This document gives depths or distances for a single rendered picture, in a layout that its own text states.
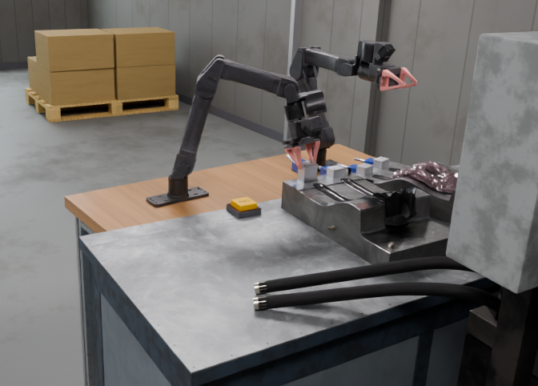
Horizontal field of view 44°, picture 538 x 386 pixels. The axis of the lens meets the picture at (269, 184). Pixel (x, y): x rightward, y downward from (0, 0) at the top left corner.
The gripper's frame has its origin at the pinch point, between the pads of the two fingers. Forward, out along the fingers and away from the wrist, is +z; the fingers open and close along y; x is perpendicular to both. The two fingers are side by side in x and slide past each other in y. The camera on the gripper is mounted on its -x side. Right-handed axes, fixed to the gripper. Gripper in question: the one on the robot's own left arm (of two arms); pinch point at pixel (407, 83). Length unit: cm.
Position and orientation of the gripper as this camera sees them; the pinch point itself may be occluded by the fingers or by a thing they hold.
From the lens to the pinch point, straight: 215.1
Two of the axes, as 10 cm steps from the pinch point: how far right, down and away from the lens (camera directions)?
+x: -0.7, 9.3, 3.7
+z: 6.1, 3.3, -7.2
